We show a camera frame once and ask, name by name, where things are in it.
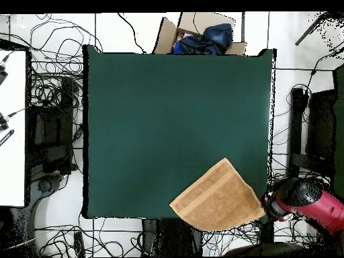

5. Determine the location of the black bulky object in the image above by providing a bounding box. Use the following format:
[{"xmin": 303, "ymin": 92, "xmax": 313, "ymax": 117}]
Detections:
[{"xmin": 26, "ymin": 77, "xmax": 83, "ymax": 177}]

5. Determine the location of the black metal frame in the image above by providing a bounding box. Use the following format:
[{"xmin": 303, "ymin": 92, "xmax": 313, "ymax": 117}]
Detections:
[{"xmin": 286, "ymin": 86, "xmax": 338, "ymax": 185}]

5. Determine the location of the black label strip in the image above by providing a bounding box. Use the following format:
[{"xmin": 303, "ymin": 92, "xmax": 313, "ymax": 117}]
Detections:
[{"xmin": 0, "ymin": 129, "xmax": 15, "ymax": 147}]

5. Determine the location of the small black device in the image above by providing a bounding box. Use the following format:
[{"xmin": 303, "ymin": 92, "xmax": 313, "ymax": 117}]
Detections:
[{"xmin": 73, "ymin": 230, "xmax": 86, "ymax": 257}]

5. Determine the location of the orange terry towel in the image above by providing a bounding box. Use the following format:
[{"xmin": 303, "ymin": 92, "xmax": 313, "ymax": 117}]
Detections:
[{"xmin": 169, "ymin": 157, "xmax": 267, "ymax": 232}]

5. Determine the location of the black camera device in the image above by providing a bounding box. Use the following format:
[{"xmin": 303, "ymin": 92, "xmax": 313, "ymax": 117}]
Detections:
[
  {"xmin": 0, "ymin": 112, "xmax": 11, "ymax": 132},
  {"xmin": 0, "ymin": 63, "xmax": 9, "ymax": 86}
]

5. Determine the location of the pink cloth item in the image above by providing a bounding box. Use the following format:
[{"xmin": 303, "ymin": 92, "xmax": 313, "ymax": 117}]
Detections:
[{"xmin": 175, "ymin": 32, "xmax": 194, "ymax": 43}]

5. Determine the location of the black slanted bar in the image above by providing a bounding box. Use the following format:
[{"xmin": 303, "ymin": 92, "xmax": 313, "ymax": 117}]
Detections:
[{"xmin": 294, "ymin": 11, "xmax": 330, "ymax": 46}]

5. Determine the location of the black cable with connector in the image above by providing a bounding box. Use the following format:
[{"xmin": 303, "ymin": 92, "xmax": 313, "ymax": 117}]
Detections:
[{"xmin": 302, "ymin": 49, "xmax": 344, "ymax": 93}]

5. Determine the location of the brown cardboard box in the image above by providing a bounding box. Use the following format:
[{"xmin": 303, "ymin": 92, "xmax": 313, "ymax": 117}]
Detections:
[{"xmin": 152, "ymin": 11, "xmax": 247, "ymax": 56}]

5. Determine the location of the dark green table cloth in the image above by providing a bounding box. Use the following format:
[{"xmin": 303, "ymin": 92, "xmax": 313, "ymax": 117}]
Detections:
[{"xmin": 82, "ymin": 44, "xmax": 277, "ymax": 219}]

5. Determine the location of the dark blue clothing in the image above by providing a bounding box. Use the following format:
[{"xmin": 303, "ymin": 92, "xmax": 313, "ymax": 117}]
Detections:
[{"xmin": 173, "ymin": 23, "xmax": 234, "ymax": 55}]

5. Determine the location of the white table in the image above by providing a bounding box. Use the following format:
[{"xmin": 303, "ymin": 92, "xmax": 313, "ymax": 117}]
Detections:
[{"xmin": 0, "ymin": 49, "xmax": 28, "ymax": 208}]

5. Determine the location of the dark green fabric panel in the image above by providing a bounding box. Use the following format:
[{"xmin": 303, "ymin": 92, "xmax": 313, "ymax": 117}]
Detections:
[{"xmin": 332, "ymin": 64, "xmax": 344, "ymax": 201}]

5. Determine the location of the black cable tangle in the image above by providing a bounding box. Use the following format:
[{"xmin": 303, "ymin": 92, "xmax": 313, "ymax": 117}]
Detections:
[
  {"xmin": 0, "ymin": 13, "xmax": 104, "ymax": 114},
  {"xmin": 34, "ymin": 212, "xmax": 143, "ymax": 257}
]

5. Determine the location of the single black cable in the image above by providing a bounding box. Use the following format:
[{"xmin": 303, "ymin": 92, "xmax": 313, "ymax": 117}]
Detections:
[{"xmin": 117, "ymin": 12, "xmax": 146, "ymax": 54}]

